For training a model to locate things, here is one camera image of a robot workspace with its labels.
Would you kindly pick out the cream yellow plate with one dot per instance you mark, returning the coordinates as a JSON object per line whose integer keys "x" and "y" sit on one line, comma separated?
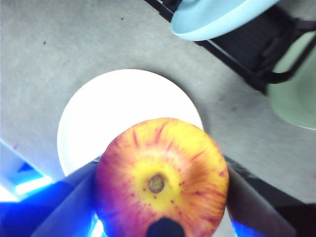
{"x": 118, "y": 108}

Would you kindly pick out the green plate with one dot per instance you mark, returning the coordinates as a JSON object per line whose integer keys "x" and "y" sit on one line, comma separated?
{"x": 296, "y": 98}

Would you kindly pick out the black plate rack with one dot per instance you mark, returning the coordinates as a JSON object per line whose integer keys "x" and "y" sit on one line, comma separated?
{"x": 247, "y": 37}

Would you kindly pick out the red apple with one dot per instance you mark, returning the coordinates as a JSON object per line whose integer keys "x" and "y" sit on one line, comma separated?
{"x": 163, "y": 177}

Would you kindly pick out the blue plate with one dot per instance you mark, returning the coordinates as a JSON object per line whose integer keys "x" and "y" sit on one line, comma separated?
{"x": 217, "y": 17}

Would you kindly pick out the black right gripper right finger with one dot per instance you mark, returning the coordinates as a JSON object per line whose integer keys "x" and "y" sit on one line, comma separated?
{"x": 266, "y": 212}

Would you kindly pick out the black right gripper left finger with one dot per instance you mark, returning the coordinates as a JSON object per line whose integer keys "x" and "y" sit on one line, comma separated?
{"x": 54, "y": 209}

